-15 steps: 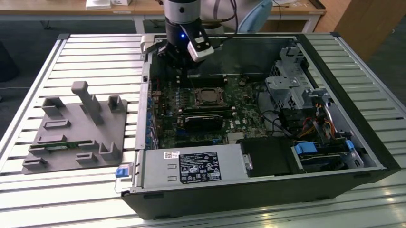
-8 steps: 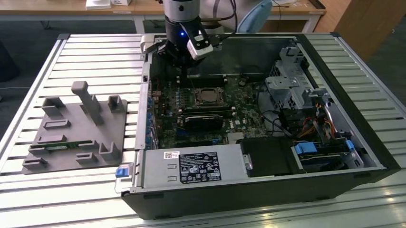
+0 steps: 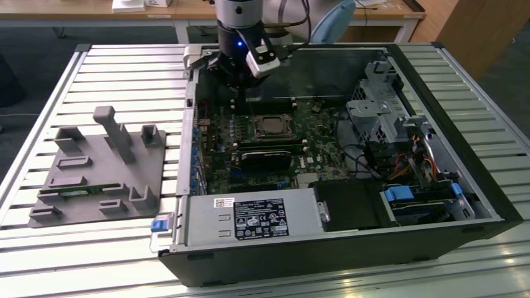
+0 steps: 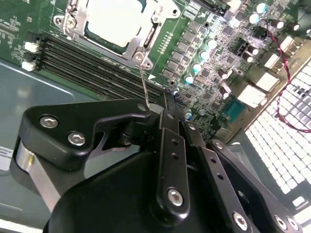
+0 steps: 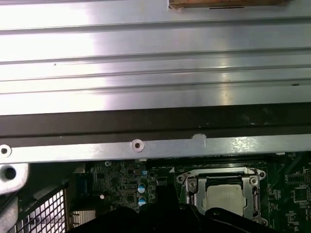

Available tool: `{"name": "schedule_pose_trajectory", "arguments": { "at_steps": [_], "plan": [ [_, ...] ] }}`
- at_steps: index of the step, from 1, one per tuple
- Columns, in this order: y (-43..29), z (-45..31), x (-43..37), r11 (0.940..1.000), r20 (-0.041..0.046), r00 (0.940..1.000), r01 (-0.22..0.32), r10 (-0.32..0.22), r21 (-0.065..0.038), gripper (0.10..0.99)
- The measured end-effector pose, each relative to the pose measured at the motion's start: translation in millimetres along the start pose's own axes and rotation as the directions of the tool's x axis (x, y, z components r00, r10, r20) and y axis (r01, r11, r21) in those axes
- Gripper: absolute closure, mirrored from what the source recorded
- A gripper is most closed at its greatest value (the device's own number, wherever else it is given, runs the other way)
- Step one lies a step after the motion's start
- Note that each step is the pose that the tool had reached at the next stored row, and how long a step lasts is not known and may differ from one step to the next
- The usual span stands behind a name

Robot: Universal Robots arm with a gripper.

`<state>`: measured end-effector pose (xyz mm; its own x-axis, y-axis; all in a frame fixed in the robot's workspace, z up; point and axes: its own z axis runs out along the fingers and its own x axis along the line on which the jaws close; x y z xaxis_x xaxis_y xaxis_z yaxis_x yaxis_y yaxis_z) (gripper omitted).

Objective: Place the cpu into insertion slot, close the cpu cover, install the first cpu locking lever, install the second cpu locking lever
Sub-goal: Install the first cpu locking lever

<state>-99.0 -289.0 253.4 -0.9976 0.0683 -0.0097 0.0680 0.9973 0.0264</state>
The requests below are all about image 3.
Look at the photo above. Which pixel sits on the green motherboard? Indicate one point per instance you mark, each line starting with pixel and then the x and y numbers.
pixel 324 155

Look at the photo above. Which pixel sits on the small silver heat sink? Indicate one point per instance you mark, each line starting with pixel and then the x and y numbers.
pixel 308 179

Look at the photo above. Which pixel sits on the metal drive cage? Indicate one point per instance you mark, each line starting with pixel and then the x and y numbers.
pixel 373 124

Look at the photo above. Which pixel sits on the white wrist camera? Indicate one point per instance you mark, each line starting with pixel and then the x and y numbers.
pixel 263 63

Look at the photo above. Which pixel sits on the silver power supply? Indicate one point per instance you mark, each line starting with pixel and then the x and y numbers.
pixel 207 217

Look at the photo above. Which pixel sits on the black plastic shroud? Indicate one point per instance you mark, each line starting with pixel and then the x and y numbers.
pixel 352 205

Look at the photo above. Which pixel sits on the blue disk carrier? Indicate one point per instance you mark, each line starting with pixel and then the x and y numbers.
pixel 400 194

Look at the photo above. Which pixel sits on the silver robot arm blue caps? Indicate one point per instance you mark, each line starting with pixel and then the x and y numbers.
pixel 238 14

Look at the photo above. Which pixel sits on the black open PC case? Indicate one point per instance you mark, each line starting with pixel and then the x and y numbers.
pixel 290 264

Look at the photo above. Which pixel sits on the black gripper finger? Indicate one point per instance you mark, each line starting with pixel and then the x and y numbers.
pixel 241 94

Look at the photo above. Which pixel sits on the grey parts rack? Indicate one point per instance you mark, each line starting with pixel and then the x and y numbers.
pixel 103 174

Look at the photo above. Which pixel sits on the black graphics card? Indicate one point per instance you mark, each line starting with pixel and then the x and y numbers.
pixel 265 161

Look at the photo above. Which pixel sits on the CPU socket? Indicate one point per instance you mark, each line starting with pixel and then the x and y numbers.
pixel 251 138

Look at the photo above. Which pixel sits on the white box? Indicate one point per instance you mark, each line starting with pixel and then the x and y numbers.
pixel 129 5

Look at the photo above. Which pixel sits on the green RAM stick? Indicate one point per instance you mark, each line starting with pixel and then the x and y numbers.
pixel 99 188

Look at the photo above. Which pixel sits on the blue drive bay tab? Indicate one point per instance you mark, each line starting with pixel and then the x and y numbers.
pixel 456 190

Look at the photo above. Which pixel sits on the black installed RAM module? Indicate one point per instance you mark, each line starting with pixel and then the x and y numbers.
pixel 269 144

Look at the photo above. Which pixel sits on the wooden desk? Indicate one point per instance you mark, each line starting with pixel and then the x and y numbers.
pixel 62 14

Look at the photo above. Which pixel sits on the wooden cabinet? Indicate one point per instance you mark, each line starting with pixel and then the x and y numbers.
pixel 476 31

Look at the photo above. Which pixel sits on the blue case latch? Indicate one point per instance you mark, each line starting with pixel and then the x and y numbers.
pixel 161 224

